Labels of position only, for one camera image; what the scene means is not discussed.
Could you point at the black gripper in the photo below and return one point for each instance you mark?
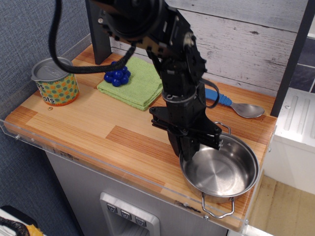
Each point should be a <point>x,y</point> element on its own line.
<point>187,125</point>

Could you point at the stainless steel pot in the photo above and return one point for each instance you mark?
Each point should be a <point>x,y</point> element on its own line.
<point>224,175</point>

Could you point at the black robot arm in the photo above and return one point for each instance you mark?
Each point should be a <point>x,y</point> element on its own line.
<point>167,38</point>

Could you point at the green folded towel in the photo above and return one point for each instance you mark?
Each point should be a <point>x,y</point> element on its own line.
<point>143,88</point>

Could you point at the blue toy grape cluster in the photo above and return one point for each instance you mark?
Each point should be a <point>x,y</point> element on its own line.
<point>117,77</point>

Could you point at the toy fridge dispenser panel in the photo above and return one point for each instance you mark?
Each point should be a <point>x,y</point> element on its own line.
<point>124,219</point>

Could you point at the patterned tin can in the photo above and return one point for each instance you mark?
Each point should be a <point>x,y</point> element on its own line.
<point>57,87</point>

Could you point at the yellow black object corner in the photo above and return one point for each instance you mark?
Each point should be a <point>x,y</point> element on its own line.
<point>15,223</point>

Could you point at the blue handled metal spoon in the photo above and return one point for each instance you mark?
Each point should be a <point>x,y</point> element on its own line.
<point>242,109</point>

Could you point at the dark right shelf post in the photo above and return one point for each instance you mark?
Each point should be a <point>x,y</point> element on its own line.
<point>294,57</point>

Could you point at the dark shelf post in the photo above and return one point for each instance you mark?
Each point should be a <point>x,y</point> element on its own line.
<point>294,57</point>
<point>100,40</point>

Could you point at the dark left shelf post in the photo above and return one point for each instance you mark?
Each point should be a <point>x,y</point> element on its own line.
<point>100,40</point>

